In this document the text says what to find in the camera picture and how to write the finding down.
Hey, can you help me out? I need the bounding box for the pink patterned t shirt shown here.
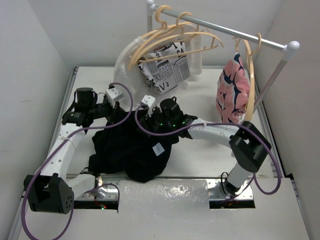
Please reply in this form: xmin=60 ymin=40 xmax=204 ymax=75
xmin=215 ymin=52 xmax=250 ymax=124

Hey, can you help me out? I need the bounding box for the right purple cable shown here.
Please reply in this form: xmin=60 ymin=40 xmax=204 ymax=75
xmin=134 ymin=103 xmax=280 ymax=195

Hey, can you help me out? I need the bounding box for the beige hanger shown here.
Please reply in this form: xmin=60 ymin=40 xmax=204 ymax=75
xmin=129 ymin=5 xmax=224 ymax=66
xmin=233 ymin=32 xmax=262 ymax=122
xmin=126 ymin=5 xmax=202 ymax=75

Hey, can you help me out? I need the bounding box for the white paper label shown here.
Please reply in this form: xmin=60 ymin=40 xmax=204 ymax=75
xmin=152 ymin=142 xmax=165 ymax=156

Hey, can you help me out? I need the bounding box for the metal clothes rack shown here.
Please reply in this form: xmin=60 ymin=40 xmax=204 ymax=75
xmin=145 ymin=0 xmax=300 ymax=112

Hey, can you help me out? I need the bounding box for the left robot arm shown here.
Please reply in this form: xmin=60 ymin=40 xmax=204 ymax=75
xmin=23 ymin=86 xmax=123 ymax=214

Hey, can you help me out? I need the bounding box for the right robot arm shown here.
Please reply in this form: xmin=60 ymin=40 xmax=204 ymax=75
xmin=134 ymin=95 xmax=271 ymax=198

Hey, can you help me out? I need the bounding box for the white t shirt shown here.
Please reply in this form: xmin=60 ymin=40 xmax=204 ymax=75
xmin=113 ymin=36 xmax=203 ymax=108

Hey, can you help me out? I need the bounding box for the purple cable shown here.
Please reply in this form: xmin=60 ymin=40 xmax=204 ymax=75
xmin=21 ymin=82 xmax=135 ymax=240
xmin=134 ymin=103 xmax=280 ymax=195

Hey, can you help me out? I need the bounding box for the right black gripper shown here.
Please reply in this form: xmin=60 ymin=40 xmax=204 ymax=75
xmin=137 ymin=104 xmax=175 ymax=136

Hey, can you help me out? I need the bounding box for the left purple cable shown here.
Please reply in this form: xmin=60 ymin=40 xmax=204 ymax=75
xmin=21 ymin=82 xmax=135 ymax=240

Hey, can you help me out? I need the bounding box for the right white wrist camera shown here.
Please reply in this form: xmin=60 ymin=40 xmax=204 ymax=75
xmin=141 ymin=95 xmax=156 ymax=117

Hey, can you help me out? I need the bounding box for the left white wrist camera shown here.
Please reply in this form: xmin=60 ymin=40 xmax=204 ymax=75
xmin=105 ymin=85 xmax=123 ymax=106

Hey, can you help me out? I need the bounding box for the newspaper print t shirt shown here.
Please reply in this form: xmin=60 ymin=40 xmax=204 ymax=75
xmin=138 ymin=41 xmax=191 ymax=95

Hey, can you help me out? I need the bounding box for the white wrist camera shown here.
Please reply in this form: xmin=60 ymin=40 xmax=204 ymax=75
xmin=141 ymin=95 xmax=156 ymax=117
xmin=105 ymin=85 xmax=123 ymax=106

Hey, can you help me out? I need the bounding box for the black t shirt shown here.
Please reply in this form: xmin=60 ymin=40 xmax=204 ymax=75
xmin=88 ymin=111 xmax=179 ymax=183

